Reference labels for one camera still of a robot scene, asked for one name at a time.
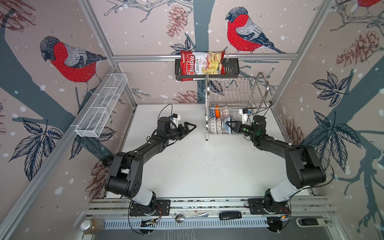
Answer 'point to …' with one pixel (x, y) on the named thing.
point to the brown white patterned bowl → (218, 125)
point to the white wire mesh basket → (93, 121)
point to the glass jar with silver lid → (93, 226)
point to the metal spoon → (180, 218)
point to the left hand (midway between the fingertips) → (192, 129)
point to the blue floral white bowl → (227, 127)
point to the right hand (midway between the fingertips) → (225, 125)
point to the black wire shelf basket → (232, 68)
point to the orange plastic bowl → (217, 112)
